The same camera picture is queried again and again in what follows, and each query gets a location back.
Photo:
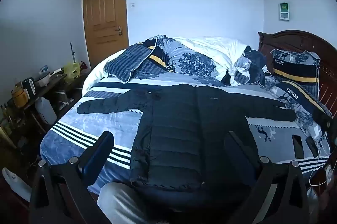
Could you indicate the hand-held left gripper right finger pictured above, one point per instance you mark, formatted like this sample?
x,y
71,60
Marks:
x,y
237,150

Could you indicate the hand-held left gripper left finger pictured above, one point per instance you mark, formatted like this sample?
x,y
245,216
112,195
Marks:
x,y
96,155

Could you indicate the black puffer jacket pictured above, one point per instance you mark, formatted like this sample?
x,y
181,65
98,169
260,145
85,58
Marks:
x,y
179,134

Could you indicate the blue striped patterned bedsheet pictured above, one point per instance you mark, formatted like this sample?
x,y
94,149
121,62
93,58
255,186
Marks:
x,y
79,132

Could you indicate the person's grey trouser leg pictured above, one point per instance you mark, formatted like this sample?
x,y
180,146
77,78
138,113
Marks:
x,y
118,203

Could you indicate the black smartphone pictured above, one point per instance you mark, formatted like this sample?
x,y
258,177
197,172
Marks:
x,y
298,146
312,147

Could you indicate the clear plastic jug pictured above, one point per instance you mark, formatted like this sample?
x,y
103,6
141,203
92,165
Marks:
x,y
46,111

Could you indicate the white mattress cover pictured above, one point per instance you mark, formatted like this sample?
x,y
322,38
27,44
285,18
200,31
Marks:
x,y
92,76

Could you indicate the navy pillow with yellow stripe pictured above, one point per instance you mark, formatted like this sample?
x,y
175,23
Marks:
x,y
292,69
295,93

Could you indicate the dark wooden side table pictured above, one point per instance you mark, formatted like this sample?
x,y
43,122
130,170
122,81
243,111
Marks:
x,y
44,92

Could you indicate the white plastic object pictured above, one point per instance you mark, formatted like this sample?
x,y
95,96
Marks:
x,y
15,183

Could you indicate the yellow plastic bag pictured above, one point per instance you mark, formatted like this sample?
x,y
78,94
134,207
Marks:
x,y
71,70

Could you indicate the white cooking pot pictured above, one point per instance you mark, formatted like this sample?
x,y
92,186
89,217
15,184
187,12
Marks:
x,y
42,79

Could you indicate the black and white kettle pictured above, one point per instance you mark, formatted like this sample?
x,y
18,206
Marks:
x,y
29,87

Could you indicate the tree print duvet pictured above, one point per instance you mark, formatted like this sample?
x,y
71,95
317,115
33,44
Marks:
x,y
200,61

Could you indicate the orange food container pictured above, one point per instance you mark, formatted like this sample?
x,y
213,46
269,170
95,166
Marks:
x,y
18,97

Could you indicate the blue striped pillow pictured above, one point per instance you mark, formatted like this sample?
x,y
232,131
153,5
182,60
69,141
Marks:
x,y
126,61

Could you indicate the mop pole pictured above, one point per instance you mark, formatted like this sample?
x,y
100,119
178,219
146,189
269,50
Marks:
x,y
72,54

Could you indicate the dark wooden headboard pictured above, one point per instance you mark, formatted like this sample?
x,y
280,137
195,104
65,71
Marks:
x,y
297,40

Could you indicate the brown wooden door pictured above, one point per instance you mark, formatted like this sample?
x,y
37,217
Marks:
x,y
102,16

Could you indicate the white wall panel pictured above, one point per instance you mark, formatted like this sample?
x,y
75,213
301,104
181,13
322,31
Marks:
x,y
284,11

